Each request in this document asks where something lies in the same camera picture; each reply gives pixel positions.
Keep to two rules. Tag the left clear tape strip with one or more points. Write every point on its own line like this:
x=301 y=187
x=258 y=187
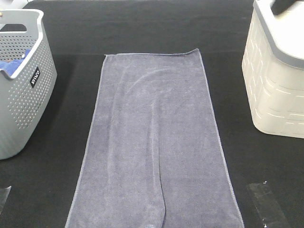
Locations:
x=4 y=193

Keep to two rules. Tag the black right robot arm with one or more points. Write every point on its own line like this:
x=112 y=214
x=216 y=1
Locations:
x=280 y=6

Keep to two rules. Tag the grey terry towel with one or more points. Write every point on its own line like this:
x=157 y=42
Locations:
x=153 y=157

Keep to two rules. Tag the black table mat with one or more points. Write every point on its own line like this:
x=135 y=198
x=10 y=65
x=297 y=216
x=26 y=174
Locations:
x=43 y=176

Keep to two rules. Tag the cream white storage basket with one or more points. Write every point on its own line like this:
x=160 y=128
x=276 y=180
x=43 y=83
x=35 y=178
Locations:
x=273 y=69

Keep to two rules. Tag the clear tape strip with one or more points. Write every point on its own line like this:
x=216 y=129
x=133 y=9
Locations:
x=267 y=208
x=4 y=193

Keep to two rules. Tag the right clear tape strip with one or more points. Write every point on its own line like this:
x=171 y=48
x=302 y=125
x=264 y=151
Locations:
x=267 y=208

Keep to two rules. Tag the blue cloth in basket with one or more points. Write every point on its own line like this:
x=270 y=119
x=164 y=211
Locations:
x=9 y=67

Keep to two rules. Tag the grey perforated laundry basket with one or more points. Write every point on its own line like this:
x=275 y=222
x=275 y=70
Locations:
x=24 y=95

